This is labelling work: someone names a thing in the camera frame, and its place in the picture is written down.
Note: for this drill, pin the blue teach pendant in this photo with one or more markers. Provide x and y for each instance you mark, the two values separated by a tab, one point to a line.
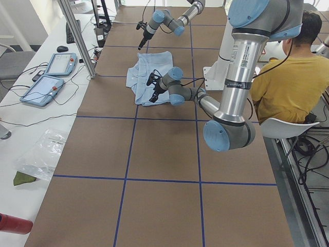
61	64
43	91

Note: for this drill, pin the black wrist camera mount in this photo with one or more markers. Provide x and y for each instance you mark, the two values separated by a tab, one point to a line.
141	25
154	77

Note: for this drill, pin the lower blue teach pendant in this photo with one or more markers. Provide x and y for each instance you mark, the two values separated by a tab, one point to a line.
43	91

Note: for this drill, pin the aluminium frame post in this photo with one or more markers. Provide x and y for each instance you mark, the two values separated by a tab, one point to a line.
70	18

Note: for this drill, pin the red bottle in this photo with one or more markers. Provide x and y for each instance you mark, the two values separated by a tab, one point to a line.
11	224

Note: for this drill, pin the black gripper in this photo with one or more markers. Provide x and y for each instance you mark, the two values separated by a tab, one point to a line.
145	35
157	90

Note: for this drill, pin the upper blue teach pendant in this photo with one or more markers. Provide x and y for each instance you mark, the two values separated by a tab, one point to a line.
61	64

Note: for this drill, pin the person in yellow shirt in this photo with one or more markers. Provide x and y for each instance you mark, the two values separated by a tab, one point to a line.
289	90

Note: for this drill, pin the black computer mouse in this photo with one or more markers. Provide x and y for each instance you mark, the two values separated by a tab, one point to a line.
62	48

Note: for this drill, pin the clear plastic bag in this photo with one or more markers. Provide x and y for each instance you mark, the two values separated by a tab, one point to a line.
41	159

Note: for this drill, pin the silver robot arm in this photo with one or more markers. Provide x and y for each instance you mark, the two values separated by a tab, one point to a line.
177	26
253	24

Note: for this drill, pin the white chair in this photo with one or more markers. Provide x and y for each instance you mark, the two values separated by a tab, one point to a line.
278	129

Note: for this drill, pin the green cloth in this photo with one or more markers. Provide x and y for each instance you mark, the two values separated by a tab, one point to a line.
22	178

